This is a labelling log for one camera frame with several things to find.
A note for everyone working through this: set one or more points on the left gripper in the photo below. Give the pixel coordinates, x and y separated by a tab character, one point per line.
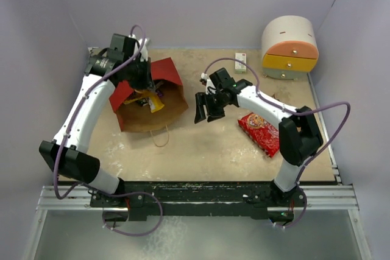
147	81

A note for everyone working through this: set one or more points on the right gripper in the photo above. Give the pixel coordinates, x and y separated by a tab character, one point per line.
201	100

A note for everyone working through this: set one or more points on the yellow snack packet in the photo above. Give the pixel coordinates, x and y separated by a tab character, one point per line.
155	103

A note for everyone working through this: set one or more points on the red paper bag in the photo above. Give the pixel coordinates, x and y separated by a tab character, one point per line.
146	111

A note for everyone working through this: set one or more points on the large red snack bag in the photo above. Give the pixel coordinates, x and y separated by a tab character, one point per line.
261	132

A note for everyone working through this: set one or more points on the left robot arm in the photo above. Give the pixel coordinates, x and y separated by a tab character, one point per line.
126	59

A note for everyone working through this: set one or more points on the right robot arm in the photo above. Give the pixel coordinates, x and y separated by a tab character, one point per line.
298	131

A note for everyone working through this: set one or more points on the brown chocolate snack packet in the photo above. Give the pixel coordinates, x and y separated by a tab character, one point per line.
139	97

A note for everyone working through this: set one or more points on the small white box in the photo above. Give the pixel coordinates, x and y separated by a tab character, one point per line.
240	63

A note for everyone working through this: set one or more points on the round pastel drawer cabinet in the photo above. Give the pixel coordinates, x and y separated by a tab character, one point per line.
288	48

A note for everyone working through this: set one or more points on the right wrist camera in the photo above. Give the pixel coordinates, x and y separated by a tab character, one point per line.
207	83

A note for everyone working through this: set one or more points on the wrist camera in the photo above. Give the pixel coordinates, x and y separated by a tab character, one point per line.
144	54
207	83

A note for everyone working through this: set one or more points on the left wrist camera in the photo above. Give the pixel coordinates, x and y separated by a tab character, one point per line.
144	54

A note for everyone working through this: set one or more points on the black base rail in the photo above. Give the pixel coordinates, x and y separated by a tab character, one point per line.
198	198

